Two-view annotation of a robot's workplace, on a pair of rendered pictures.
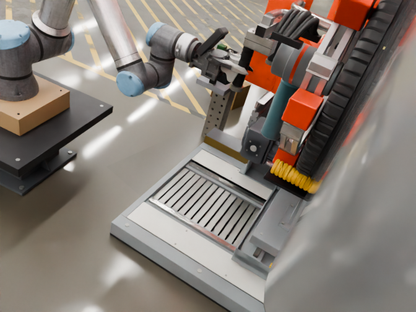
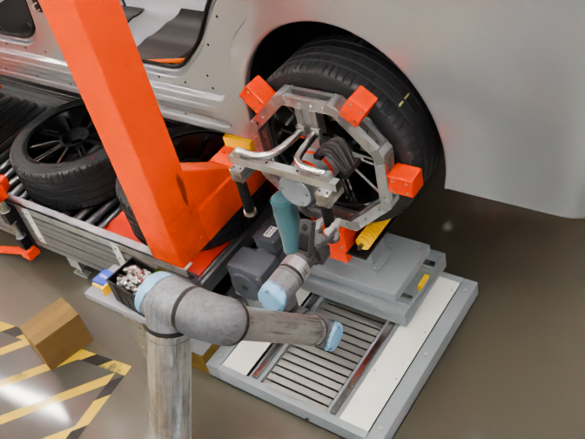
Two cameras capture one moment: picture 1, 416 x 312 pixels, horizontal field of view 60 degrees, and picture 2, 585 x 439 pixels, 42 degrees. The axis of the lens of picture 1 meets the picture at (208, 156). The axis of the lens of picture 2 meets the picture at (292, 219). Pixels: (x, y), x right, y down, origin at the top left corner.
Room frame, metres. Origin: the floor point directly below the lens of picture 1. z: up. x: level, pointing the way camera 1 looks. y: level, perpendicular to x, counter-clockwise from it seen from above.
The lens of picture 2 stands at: (0.47, 1.64, 2.42)
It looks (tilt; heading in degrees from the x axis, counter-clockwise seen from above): 41 degrees down; 295
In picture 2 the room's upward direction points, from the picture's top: 15 degrees counter-clockwise
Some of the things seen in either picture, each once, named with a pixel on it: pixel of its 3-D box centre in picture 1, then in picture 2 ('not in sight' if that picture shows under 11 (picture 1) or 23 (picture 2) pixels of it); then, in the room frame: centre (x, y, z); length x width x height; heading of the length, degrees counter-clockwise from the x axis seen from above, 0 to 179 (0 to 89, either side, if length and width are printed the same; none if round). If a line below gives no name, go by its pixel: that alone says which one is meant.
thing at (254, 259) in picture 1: (292, 238); (372, 271); (1.15, -0.46, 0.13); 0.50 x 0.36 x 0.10; 161
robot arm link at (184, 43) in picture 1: (187, 48); (296, 269); (1.18, 0.17, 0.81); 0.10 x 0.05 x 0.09; 162
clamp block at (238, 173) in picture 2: not in sight; (243, 168); (1.43, -0.16, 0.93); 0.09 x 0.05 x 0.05; 71
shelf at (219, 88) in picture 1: (227, 75); (138, 297); (1.92, 0.03, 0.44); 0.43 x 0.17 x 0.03; 161
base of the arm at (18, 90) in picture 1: (13, 78); not in sight; (1.26, 0.87, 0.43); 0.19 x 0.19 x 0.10
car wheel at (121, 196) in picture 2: not in sight; (193, 185); (1.98, -0.68, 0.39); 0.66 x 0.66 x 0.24
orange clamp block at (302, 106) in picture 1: (302, 108); (405, 179); (0.90, -0.21, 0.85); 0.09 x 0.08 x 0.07; 161
